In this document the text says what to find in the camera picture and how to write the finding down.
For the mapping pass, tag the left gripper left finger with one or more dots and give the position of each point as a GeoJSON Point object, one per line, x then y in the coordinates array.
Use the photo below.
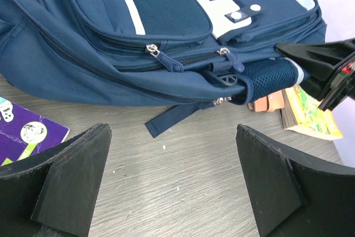
{"type": "Point", "coordinates": [54, 193]}

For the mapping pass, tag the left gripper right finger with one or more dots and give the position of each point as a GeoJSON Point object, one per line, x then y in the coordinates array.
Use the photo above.
{"type": "Point", "coordinates": [293, 193]}

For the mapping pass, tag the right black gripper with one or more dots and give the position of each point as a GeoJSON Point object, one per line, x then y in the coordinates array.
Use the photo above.
{"type": "Point", "coordinates": [332, 62]}

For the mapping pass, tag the purple treehouse paperback book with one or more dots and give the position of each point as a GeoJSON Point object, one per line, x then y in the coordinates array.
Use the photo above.
{"type": "Point", "coordinates": [25, 133]}

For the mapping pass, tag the navy blue student backpack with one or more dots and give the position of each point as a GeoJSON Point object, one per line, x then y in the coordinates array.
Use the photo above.
{"type": "Point", "coordinates": [187, 55]}

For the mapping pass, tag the orange green treehouse book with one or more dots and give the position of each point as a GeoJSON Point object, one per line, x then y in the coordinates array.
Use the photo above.
{"type": "Point", "coordinates": [301, 114]}

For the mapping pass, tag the tan leather wallet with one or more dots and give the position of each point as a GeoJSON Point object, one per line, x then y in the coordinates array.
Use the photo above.
{"type": "Point", "coordinates": [269, 103]}

